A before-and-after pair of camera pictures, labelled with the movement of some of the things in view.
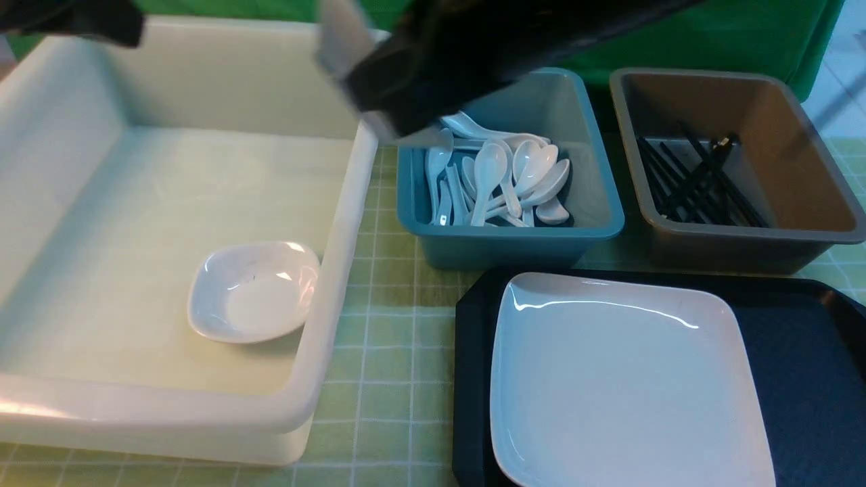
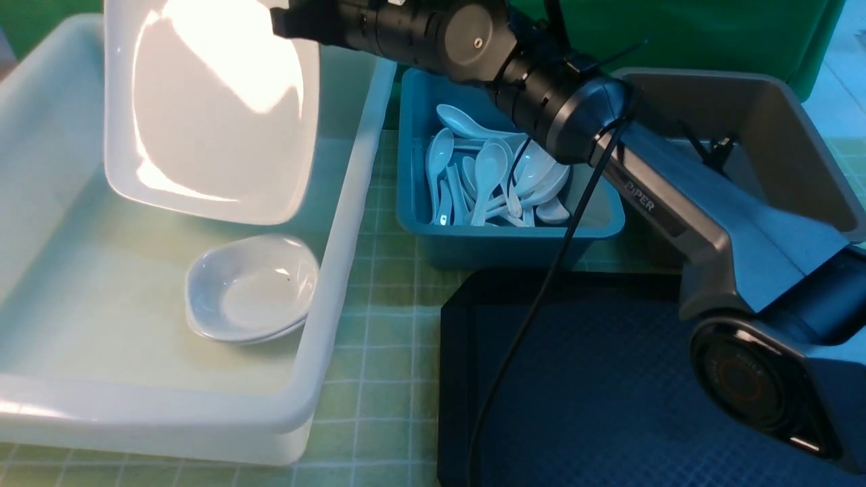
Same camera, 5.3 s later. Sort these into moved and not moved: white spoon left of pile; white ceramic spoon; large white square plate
Moved: large white square plate
Not moved: white ceramic spoon; white spoon left of pile
